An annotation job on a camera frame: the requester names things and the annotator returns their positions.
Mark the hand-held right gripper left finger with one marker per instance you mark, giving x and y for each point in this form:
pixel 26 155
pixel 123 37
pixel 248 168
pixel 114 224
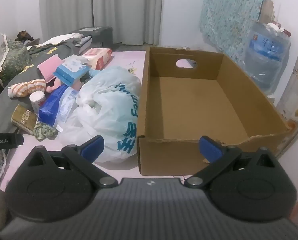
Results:
pixel 92 146

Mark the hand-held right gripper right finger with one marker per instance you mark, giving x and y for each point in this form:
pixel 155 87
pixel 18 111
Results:
pixel 210 148

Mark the brown cardboard box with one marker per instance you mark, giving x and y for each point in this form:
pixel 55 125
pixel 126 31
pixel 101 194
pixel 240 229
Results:
pixel 201 100

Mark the blue plastic packet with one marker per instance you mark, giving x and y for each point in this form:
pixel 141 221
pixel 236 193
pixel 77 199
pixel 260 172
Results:
pixel 51 105

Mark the pink plush toy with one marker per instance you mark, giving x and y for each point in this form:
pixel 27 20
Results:
pixel 55 84

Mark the blue white tissue pack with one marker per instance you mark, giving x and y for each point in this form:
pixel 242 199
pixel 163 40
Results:
pixel 71 68

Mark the pink cloth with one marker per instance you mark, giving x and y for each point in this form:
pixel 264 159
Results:
pixel 49 66

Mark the gold box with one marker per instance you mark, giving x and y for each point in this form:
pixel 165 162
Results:
pixel 23 118

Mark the grey blanket with yellow print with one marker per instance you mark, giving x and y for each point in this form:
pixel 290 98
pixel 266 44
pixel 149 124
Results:
pixel 9 105

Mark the green white scrunchie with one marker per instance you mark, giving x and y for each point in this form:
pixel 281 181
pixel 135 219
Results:
pixel 44 131

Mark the white plastic bag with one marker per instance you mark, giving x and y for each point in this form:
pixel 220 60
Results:
pixel 106 105

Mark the small white jar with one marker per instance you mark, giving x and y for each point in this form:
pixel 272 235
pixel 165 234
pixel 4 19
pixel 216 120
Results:
pixel 37 101

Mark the orange striped sock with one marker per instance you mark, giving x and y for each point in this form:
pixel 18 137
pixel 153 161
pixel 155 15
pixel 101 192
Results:
pixel 26 87

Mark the green patterned pillow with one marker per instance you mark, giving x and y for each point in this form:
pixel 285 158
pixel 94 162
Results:
pixel 11 57

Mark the pink wet wipes pack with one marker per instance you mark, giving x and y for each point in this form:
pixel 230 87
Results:
pixel 99 56

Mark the pink bed sheet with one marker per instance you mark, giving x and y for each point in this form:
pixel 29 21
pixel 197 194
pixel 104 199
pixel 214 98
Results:
pixel 124 57

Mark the floral board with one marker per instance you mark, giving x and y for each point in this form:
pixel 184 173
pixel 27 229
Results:
pixel 296 92

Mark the white book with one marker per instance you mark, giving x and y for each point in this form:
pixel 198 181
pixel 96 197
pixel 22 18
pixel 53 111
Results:
pixel 85 42

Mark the brown crumpled bag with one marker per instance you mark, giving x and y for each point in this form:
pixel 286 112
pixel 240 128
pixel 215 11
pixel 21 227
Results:
pixel 24 35

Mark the large water bottle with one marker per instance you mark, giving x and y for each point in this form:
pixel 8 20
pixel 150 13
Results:
pixel 263 55

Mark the white cloth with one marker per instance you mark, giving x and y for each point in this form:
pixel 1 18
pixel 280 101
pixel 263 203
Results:
pixel 56 40

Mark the black box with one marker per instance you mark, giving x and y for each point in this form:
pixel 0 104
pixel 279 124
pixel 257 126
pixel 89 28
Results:
pixel 99 33

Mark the grey curtain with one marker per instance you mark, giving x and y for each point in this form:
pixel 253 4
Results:
pixel 101 10

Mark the white crumpled paper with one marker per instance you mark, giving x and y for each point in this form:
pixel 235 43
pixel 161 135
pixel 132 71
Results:
pixel 275 27

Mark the beige board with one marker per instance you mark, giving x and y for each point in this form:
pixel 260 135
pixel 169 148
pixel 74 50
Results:
pixel 267 10

